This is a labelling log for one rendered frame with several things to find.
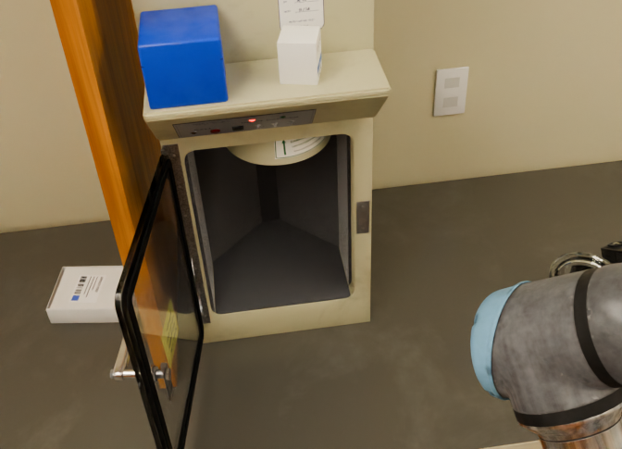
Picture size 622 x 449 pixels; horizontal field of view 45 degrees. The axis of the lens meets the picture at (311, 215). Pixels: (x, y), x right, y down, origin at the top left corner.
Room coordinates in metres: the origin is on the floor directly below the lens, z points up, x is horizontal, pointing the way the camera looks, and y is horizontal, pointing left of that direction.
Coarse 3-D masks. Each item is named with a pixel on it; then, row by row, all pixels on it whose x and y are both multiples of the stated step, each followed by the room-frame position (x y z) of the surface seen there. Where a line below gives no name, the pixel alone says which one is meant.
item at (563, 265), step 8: (560, 256) 0.88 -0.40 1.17; (568, 256) 0.88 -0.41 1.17; (576, 256) 0.88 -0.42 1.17; (584, 256) 0.88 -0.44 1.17; (592, 256) 0.88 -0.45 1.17; (600, 256) 0.88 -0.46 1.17; (552, 264) 0.87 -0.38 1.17; (560, 264) 0.86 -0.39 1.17; (568, 264) 0.88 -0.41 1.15; (576, 264) 0.88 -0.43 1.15; (584, 264) 0.88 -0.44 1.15; (592, 264) 0.87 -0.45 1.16; (600, 264) 0.86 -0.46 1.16; (608, 264) 0.86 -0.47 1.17; (552, 272) 0.85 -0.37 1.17; (560, 272) 0.87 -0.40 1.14; (568, 272) 0.88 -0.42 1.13
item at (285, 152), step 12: (252, 144) 0.99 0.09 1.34; (264, 144) 0.98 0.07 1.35; (276, 144) 0.98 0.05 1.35; (288, 144) 0.98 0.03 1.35; (300, 144) 0.98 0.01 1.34; (312, 144) 0.99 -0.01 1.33; (324, 144) 1.01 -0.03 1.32; (240, 156) 0.99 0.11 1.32; (252, 156) 0.98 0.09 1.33; (264, 156) 0.97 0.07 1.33; (276, 156) 0.97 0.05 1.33; (288, 156) 0.97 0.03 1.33; (300, 156) 0.98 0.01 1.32
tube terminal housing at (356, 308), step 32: (160, 0) 0.94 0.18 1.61; (192, 0) 0.94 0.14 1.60; (224, 0) 0.95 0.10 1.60; (256, 0) 0.95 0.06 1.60; (352, 0) 0.96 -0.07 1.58; (224, 32) 0.95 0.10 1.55; (256, 32) 0.95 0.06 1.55; (320, 32) 0.96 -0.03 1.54; (352, 32) 0.96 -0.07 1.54; (288, 128) 0.95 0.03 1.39; (320, 128) 0.96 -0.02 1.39; (352, 128) 0.96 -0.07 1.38; (352, 160) 0.99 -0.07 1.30; (352, 192) 0.99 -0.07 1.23; (352, 224) 0.99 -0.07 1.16; (352, 256) 0.99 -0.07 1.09; (352, 288) 0.99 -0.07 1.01; (224, 320) 0.94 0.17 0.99; (256, 320) 0.95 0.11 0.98; (288, 320) 0.95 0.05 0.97; (320, 320) 0.96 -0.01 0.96; (352, 320) 0.96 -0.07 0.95
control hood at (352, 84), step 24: (240, 72) 0.92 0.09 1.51; (264, 72) 0.91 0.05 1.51; (336, 72) 0.90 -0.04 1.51; (360, 72) 0.90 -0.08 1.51; (144, 96) 0.87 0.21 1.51; (240, 96) 0.85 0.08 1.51; (264, 96) 0.85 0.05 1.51; (288, 96) 0.85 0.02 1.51; (312, 96) 0.85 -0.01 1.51; (336, 96) 0.85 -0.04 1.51; (360, 96) 0.85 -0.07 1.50; (384, 96) 0.86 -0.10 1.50; (144, 120) 0.83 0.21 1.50; (168, 120) 0.83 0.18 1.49; (192, 120) 0.84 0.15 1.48; (336, 120) 0.93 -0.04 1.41
